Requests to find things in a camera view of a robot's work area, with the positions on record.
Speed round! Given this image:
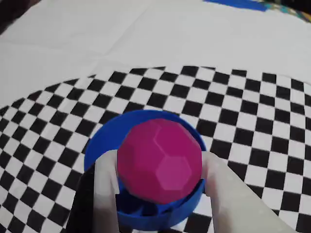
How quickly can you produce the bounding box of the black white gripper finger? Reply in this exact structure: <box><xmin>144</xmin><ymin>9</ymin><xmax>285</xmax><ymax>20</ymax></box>
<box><xmin>65</xmin><ymin>150</ymin><xmax>122</xmax><ymax>233</ymax></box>

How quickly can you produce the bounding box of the blue tape strip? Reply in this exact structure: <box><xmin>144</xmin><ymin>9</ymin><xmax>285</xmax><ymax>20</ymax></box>
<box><xmin>203</xmin><ymin>0</ymin><xmax>268</xmax><ymax>12</ymax></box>

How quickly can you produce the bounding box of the black white checkered cloth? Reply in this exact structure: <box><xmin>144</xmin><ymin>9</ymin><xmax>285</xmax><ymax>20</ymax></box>
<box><xmin>0</xmin><ymin>0</ymin><xmax>311</xmax><ymax>233</ymax></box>

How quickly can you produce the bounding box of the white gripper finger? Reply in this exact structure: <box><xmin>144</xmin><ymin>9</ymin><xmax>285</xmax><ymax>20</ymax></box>
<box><xmin>201</xmin><ymin>151</ymin><xmax>299</xmax><ymax>233</ymax></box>

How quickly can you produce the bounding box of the blue round bowl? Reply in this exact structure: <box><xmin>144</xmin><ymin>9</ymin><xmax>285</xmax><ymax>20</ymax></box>
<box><xmin>84</xmin><ymin>109</ymin><xmax>207</xmax><ymax>231</ymax></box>

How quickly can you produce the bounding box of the pink faceted ball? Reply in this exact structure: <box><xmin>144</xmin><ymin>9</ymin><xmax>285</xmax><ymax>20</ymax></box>
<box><xmin>117</xmin><ymin>118</ymin><xmax>203</xmax><ymax>206</ymax></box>

